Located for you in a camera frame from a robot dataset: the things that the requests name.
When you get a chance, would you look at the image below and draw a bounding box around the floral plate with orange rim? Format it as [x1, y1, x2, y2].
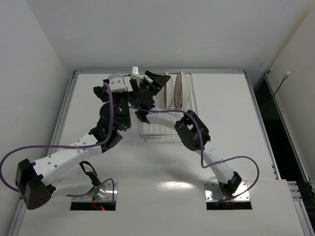
[162, 78, 173, 109]

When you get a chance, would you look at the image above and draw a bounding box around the white plate with brown rim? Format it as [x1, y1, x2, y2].
[174, 71, 189, 109]

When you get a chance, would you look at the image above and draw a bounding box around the silver wire dish rack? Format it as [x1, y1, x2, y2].
[138, 72, 198, 142]

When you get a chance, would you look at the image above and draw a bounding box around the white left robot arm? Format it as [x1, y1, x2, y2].
[15, 74, 131, 210]

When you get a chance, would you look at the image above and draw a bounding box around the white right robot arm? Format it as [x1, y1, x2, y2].
[130, 71, 242, 198]

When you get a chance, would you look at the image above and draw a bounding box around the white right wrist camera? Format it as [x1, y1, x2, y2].
[130, 66, 145, 84]

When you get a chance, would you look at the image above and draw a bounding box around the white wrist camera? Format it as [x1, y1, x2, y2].
[108, 74, 127, 92]
[130, 66, 145, 84]

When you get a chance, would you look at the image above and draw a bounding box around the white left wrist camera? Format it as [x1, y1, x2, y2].
[108, 74, 127, 92]

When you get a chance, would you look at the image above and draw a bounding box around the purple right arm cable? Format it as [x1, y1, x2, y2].
[129, 105, 260, 205]

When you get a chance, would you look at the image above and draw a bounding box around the left steel base plate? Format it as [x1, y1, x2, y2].
[72, 182, 118, 203]

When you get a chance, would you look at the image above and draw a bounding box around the steel base plate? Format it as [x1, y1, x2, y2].
[72, 182, 118, 203]
[204, 181, 251, 203]

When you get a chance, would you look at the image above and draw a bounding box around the right steel base plate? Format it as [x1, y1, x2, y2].
[204, 181, 251, 203]

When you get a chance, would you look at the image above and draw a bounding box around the black cable with white plug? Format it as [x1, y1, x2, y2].
[260, 71, 291, 116]

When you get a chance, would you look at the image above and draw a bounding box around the aluminium table edge rail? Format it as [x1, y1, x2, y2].
[7, 69, 79, 236]

